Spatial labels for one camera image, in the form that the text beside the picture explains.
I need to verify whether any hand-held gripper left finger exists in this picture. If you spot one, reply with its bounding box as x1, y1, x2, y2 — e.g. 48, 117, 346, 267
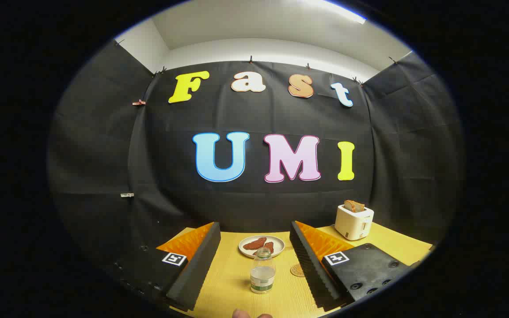
113, 222, 221, 311

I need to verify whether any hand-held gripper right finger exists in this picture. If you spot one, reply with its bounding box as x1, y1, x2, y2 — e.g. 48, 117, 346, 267
289, 221, 413, 310

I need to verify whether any clear plastic juice bottle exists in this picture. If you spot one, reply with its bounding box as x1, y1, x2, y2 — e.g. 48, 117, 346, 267
250, 247, 276, 295

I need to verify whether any wooden table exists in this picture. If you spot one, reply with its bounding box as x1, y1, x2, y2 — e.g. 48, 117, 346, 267
157, 222, 434, 318

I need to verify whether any white round plate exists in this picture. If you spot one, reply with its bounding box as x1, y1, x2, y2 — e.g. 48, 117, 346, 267
239, 235, 285, 258

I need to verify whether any cream toaster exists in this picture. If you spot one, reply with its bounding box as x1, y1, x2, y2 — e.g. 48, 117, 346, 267
334, 204, 375, 241

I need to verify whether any black backdrop cloth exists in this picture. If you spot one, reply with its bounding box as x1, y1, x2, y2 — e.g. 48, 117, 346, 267
47, 40, 465, 265

